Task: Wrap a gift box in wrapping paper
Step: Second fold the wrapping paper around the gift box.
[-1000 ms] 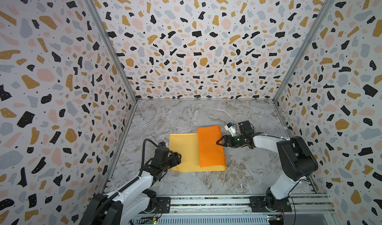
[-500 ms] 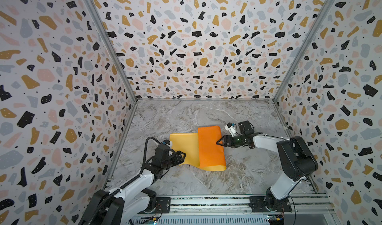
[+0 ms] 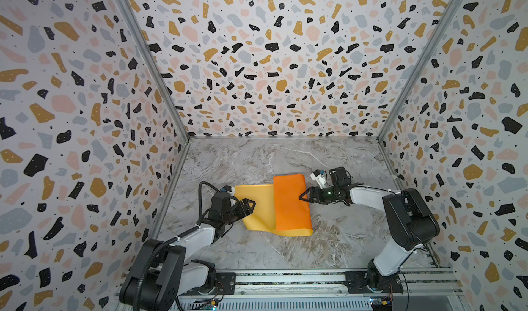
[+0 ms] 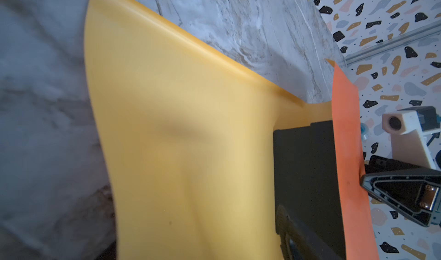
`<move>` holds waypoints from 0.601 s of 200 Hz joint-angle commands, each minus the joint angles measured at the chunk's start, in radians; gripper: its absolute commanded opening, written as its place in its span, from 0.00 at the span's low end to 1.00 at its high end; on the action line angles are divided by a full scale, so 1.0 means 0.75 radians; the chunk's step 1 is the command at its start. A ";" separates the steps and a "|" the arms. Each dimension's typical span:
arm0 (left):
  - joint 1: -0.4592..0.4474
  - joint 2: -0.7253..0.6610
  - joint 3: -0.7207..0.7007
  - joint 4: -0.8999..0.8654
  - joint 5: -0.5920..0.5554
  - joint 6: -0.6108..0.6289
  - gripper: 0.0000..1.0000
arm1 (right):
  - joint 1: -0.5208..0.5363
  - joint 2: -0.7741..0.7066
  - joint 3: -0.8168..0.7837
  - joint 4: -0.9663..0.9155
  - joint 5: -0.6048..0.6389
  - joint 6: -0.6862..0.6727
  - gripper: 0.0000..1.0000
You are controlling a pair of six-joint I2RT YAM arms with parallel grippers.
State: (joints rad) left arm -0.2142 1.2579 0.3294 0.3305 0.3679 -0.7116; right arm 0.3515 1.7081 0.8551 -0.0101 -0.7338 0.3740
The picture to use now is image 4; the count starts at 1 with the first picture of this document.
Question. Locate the dark blue gift box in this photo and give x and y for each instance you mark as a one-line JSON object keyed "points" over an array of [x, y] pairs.
{"points": [[306, 181]]}

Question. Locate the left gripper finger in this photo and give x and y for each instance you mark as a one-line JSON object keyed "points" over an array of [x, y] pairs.
{"points": [[297, 241]]}

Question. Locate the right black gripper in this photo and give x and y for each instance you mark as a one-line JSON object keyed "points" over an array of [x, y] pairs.
{"points": [[413, 192]]}

